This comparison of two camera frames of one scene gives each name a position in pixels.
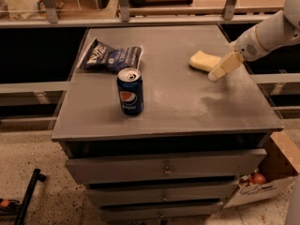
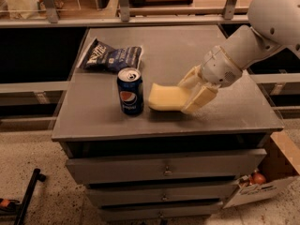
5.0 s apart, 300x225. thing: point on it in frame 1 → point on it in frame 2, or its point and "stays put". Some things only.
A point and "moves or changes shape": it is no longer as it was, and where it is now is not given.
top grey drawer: x=189 y=167 stays put
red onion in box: x=258 y=178 stays put
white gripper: x=247 y=46 → x=217 y=67
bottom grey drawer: x=150 y=213 stays put
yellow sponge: x=204 y=62 moves or changes shape
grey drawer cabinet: x=180 y=157 stays put
